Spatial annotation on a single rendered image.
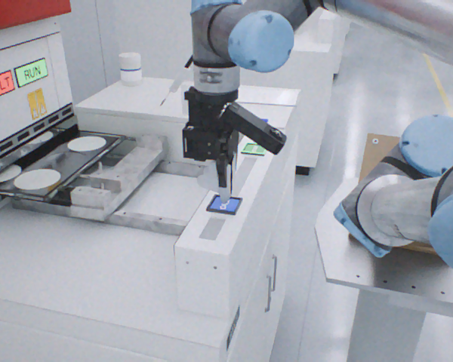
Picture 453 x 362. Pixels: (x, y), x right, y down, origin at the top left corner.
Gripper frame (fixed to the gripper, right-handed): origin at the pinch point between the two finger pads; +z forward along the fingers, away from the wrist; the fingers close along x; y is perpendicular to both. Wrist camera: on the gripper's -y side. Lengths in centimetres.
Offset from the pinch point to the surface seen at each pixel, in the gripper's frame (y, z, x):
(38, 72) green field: 58, -11, -29
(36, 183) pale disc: 47.7, 8.1, -7.1
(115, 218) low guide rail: 28.4, 14.1, -7.0
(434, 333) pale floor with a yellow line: -64, 98, -80
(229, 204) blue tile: -0.2, 1.7, 0.0
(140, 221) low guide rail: 22.2, 13.8, -7.0
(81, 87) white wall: 207, 73, -268
